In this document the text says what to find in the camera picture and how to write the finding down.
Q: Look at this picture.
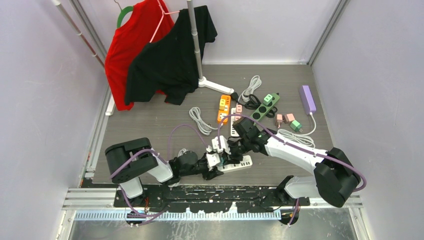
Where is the white power strip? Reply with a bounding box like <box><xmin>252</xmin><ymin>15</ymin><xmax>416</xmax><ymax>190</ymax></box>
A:
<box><xmin>230</xmin><ymin>103</ymin><xmax>243</xmax><ymax>137</ymax></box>
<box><xmin>217</xmin><ymin>155</ymin><xmax>253</xmax><ymax>173</ymax></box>

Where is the green clothes hanger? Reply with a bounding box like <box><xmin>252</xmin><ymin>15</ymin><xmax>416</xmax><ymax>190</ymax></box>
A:
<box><xmin>113</xmin><ymin>0</ymin><xmax>134</xmax><ymax>29</ymax></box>

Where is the orange power strip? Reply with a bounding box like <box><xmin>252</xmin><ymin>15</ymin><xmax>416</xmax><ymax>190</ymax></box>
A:
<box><xmin>217</xmin><ymin>94</ymin><xmax>232</xmax><ymax>123</ymax></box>

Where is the pink plug adapter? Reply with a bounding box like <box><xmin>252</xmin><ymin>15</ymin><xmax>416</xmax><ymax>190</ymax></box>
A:
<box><xmin>283</xmin><ymin>113</ymin><xmax>295</xmax><ymax>124</ymax></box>

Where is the purple power strip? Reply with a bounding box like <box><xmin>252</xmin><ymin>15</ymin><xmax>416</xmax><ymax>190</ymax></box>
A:
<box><xmin>299</xmin><ymin>85</ymin><xmax>317</xmax><ymax>115</ymax></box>

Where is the red t-shirt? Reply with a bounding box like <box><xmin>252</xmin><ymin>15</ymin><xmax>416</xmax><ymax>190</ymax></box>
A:
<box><xmin>104</xmin><ymin>0</ymin><xmax>174</xmax><ymax>111</ymax></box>

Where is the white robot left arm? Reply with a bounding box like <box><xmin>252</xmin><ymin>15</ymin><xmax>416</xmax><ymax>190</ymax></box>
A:
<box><xmin>105</xmin><ymin>137</ymin><xmax>224</xmax><ymax>207</ymax></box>

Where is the pink plug adapter strip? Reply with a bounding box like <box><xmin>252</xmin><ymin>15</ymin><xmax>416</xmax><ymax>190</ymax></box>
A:
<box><xmin>274</xmin><ymin>114</ymin><xmax>284</xmax><ymax>129</ymax></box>

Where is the pink clothes hanger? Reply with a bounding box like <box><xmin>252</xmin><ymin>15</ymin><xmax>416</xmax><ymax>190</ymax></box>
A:
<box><xmin>149</xmin><ymin>0</ymin><xmax>179</xmax><ymax>43</ymax></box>

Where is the white clothes rack stand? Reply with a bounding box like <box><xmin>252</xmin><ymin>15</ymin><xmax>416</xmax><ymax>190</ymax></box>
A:
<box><xmin>186</xmin><ymin>0</ymin><xmax>235</xmax><ymax>95</ymax></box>

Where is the black t-shirt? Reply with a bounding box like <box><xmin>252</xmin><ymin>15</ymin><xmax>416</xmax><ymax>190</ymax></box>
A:
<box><xmin>124</xmin><ymin>8</ymin><xmax>199</xmax><ymax>105</ymax></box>

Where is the light green plug adapter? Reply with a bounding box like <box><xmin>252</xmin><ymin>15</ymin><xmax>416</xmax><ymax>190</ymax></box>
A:
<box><xmin>263</xmin><ymin>94</ymin><xmax>273</xmax><ymax>106</ymax></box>

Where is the dark green power strip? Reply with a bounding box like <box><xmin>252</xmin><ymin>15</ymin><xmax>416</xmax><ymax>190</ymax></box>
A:
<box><xmin>250</xmin><ymin>93</ymin><xmax>280</xmax><ymax>122</ymax></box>

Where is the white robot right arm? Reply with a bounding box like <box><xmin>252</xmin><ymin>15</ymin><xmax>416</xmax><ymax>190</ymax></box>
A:
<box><xmin>229</xmin><ymin>117</ymin><xmax>361</xmax><ymax>208</ymax></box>

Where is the white purple strip cable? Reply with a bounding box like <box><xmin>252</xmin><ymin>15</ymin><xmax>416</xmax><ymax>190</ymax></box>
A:
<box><xmin>276</xmin><ymin>112</ymin><xmax>317</xmax><ymax>148</ymax></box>

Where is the grey coiled cable rear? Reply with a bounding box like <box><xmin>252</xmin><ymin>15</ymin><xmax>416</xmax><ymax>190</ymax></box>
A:
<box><xmin>239</xmin><ymin>75</ymin><xmax>263</xmax><ymax>103</ymax></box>

